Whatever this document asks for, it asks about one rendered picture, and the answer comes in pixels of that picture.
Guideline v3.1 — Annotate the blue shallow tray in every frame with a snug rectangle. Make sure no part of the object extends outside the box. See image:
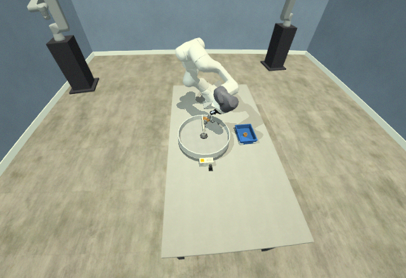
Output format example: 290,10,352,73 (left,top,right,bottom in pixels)
234,124,258,145

